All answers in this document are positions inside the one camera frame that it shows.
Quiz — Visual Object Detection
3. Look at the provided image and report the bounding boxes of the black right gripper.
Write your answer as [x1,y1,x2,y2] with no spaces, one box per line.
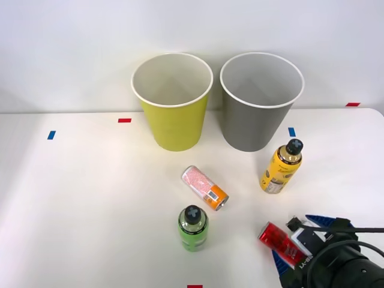
[271,213,353,288]

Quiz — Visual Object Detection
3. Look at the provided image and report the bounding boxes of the red drink can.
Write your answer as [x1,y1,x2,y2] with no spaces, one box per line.
[257,221,307,266]

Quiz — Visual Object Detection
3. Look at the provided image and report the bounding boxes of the yellow label plastic bottle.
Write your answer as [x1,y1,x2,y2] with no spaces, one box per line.
[259,139,304,195]

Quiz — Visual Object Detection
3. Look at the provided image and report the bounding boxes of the green label plastic bottle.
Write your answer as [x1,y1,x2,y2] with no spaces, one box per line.
[177,205,209,252]

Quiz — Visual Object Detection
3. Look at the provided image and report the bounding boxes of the white and orange can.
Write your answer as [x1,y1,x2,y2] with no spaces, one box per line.
[181,165,230,212]

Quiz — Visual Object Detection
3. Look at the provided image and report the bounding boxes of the grey plastic bin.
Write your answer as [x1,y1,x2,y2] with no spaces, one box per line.
[219,52,305,152]

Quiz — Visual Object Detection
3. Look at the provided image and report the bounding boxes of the yellow-green plastic bin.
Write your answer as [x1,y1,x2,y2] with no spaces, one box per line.
[130,52,214,152]

